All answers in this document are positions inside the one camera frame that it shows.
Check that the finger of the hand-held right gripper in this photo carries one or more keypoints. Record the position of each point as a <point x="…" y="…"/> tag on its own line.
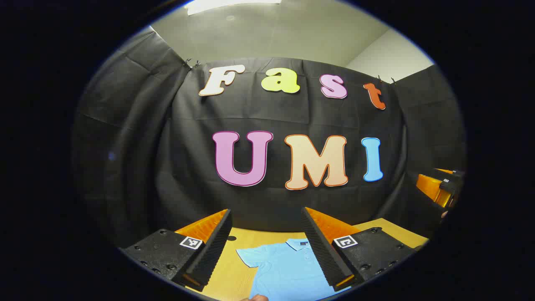
<point x="430" y="186"/>

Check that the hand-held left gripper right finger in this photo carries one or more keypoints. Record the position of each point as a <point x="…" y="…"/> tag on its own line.
<point x="319" y="246"/>

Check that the light blue polo T-shirt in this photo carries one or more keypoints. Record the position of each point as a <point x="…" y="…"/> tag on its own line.
<point x="284" y="271"/>

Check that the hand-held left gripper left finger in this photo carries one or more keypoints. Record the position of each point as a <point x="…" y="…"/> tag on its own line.
<point x="211" y="251"/>

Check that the black backdrop cloth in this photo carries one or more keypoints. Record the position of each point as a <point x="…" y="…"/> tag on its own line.
<point x="271" y="200"/>

